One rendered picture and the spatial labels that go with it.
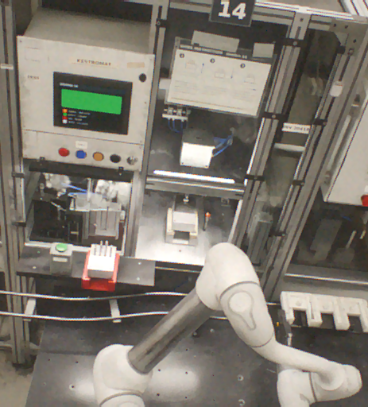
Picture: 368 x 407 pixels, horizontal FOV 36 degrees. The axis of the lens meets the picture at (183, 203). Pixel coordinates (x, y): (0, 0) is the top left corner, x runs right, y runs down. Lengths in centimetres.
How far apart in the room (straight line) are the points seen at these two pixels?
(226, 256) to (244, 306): 20
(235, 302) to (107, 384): 62
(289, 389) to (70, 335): 89
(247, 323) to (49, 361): 98
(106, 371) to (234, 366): 60
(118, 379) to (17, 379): 118
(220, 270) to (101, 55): 75
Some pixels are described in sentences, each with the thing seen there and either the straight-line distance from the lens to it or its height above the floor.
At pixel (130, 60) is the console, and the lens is 183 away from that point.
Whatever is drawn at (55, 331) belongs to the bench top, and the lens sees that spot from 244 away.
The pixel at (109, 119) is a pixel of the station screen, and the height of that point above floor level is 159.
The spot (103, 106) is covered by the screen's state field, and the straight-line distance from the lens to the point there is 190.
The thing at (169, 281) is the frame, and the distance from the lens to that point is 275.
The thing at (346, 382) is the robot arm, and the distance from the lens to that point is 212.
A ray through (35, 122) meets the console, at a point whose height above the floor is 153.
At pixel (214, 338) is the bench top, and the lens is 249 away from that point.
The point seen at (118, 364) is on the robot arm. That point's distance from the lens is 202.
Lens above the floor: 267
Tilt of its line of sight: 41 degrees down
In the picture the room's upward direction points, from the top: 11 degrees clockwise
